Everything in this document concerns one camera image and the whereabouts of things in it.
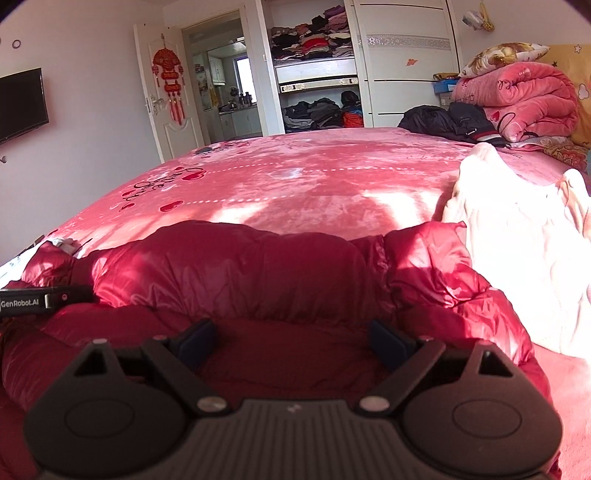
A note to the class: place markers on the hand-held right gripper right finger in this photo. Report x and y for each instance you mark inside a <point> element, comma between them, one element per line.
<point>387,342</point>

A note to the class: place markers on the pink printed bed blanket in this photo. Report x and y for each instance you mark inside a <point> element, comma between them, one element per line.
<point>300,180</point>

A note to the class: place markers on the floral patterned bedding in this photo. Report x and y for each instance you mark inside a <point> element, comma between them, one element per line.
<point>568,154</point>

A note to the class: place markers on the black jacket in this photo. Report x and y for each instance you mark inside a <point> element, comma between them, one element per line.
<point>443,122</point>

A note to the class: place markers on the floral pillow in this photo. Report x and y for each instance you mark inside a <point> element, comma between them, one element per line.
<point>503,57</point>

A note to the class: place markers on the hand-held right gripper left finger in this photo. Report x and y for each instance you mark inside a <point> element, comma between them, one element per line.
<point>198,342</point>

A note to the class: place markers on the light pink quilted garment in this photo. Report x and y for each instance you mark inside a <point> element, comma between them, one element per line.
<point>517,240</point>

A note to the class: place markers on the black wall television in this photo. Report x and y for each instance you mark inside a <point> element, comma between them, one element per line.
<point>21,106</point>

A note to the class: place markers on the pink folded quilt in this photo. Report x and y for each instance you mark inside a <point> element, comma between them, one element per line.
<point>521,97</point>

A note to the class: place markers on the hanging wall ornament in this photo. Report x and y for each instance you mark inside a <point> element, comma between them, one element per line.
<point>478,18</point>

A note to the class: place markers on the red knot door hanging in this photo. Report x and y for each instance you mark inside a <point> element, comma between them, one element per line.
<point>167,74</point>

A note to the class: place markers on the pile of folded mixed clothes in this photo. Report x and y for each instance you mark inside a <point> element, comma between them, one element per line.
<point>314,41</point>

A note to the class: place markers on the white wardrobe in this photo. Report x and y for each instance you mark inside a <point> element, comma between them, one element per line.
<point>406,69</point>

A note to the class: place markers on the pile of dark clothes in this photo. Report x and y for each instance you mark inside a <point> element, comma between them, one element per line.
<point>318,113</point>

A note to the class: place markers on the red puffer jacket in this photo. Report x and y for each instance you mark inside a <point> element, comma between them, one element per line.
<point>277,277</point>

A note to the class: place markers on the white door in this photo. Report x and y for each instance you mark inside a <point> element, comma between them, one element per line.
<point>161,129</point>

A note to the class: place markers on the blue box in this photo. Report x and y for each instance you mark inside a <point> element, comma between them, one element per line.
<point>445,86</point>

